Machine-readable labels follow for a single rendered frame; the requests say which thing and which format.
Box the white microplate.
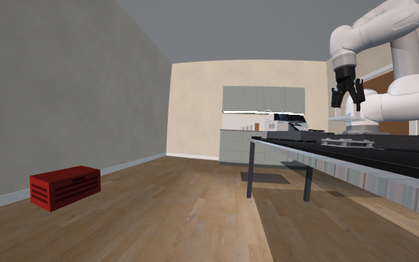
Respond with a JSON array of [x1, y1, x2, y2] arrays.
[[327, 115, 367, 122]]

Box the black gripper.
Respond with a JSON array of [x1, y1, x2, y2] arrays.
[[331, 65, 365, 120]]

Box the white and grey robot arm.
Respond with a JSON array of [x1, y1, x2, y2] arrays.
[[330, 0, 419, 135]]

